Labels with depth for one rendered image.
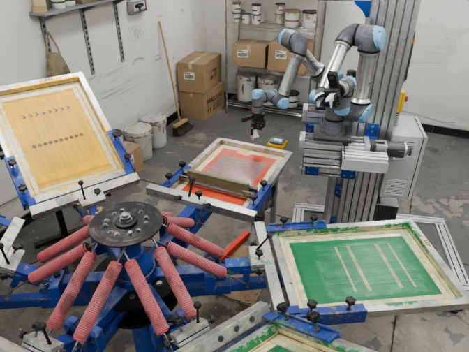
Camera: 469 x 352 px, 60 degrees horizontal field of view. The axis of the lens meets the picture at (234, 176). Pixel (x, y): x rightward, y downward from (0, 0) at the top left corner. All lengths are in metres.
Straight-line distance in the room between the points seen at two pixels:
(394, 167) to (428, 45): 3.03
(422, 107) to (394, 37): 3.38
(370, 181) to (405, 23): 1.04
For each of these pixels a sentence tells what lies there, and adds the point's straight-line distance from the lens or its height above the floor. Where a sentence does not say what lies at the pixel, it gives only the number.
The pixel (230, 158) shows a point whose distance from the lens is 2.86.
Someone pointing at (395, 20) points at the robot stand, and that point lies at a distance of 2.58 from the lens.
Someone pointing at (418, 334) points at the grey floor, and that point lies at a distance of 3.20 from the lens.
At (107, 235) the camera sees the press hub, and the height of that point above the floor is 1.31.
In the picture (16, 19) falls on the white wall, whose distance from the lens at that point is 3.85.
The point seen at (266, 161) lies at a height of 0.96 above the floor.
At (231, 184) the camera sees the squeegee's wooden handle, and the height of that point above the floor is 1.04.
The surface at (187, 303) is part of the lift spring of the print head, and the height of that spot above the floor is 1.14.
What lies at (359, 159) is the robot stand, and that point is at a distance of 2.53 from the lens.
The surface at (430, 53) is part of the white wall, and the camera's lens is 5.71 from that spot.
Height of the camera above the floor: 2.35
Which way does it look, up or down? 32 degrees down
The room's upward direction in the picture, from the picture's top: straight up
